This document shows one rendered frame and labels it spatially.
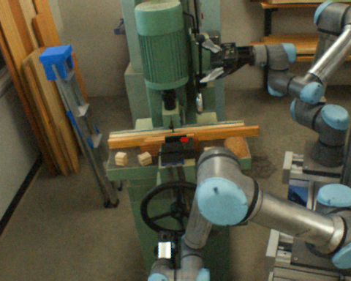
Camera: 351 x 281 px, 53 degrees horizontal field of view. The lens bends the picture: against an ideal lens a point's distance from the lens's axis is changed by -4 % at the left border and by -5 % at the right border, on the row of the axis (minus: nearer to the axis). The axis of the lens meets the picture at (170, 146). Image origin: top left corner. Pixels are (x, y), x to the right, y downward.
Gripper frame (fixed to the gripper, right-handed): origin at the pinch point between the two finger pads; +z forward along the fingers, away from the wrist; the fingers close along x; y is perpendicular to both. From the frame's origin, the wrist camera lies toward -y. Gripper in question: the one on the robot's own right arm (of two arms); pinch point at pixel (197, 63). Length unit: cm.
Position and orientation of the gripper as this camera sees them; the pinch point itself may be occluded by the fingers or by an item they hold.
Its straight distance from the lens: 136.9
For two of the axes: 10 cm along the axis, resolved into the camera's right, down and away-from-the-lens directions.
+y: -0.8, -1.9, -9.8
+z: -9.9, 0.9, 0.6
